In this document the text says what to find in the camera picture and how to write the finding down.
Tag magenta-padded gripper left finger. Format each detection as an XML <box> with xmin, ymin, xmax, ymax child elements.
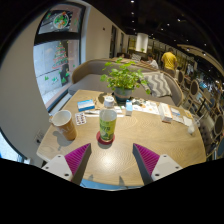
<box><xmin>41</xmin><ymin>142</ymin><xmax>92</xmax><ymax>185</ymax></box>

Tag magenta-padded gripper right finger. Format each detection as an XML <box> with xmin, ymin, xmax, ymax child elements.
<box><xmin>132</xmin><ymin>142</ymin><xmax>184</xmax><ymax>186</ymax></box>

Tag green-label clear drink bottle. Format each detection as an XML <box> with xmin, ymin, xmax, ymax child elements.
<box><xmin>98</xmin><ymin>95</ymin><xmax>118</xmax><ymax>143</ymax></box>

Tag flat round red coaster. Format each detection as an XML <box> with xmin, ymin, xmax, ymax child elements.
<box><xmin>95</xmin><ymin>130</ymin><xmax>116</xmax><ymax>145</ymax></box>

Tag tan ceramic mug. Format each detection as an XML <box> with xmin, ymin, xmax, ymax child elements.
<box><xmin>49</xmin><ymin>109</ymin><xmax>78</xmax><ymax>141</ymax></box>

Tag pill blister pack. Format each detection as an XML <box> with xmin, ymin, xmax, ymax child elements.
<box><xmin>74</xmin><ymin>111</ymin><xmax>88</xmax><ymax>126</ymax></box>

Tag white rectangular box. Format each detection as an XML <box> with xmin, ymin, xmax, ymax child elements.
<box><xmin>157</xmin><ymin>102</ymin><xmax>174</xmax><ymax>123</ymax></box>

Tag blue white booklet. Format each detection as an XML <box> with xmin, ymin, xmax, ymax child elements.
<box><xmin>169</xmin><ymin>106</ymin><xmax>185</xmax><ymax>124</ymax></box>

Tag flat blue white box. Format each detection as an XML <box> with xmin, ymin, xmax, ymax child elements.
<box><xmin>77</xmin><ymin>98</ymin><xmax>96</xmax><ymax>112</ymax></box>

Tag white paper napkin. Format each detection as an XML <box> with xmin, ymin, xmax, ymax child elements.
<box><xmin>182</xmin><ymin>115</ymin><xmax>194</xmax><ymax>128</ymax></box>

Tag clear plastic cup with straw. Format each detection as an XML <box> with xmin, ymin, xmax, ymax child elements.
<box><xmin>187</xmin><ymin>112</ymin><xmax>205</xmax><ymax>136</ymax></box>

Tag grey tufted chair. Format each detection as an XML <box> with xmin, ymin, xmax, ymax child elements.
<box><xmin>196</xmin><ymin>113</ymin><xmax>218</xmax><ymax>158</ymax></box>

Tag grey curved sofa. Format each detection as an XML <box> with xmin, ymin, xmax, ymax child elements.
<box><xmin>67</xmin><ymin>58</ymin><xmax>184</xmax><ymax>108</ymax></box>

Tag grey zigzag cushion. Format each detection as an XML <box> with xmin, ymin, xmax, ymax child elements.
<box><xmin>139</xmin><ymin>71</ymin><xmax>173</xmax><ymax>98</ymax></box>

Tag green potted plant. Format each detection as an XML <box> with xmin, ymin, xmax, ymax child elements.
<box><xmin>99</xmin><ymin>58</ymin><xmax>152</xmax><ymax>103</ymax></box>

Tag group of round-back chairs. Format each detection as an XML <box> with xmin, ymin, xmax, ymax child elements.
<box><xmin>174</xmin><ymin>66</ymin><xmax>224</xmax><ymax>158</ymax></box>

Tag white round pillar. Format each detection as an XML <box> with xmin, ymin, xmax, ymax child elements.
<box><xmin>134</xmin><ymin>32</ymin><xmax>149</xmax><ymax>54</ymax></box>

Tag group of ceiling spotlights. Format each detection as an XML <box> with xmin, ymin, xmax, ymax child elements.
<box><xmin>129</xmin><ymin>0</ymin><xmax>208</xmax><ymax>56</ymax></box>

